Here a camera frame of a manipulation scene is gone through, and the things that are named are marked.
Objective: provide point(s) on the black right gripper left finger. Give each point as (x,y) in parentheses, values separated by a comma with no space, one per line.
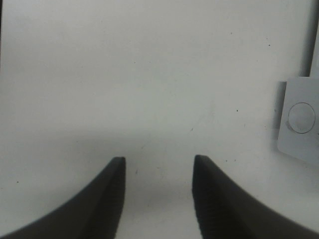
(93,213)

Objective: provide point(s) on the white microwave oven body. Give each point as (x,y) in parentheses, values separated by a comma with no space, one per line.
(301,146)

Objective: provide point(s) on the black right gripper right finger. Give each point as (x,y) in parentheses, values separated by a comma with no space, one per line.
(226,211)

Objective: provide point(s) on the round white door button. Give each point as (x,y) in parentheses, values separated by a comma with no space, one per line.
(301,118)

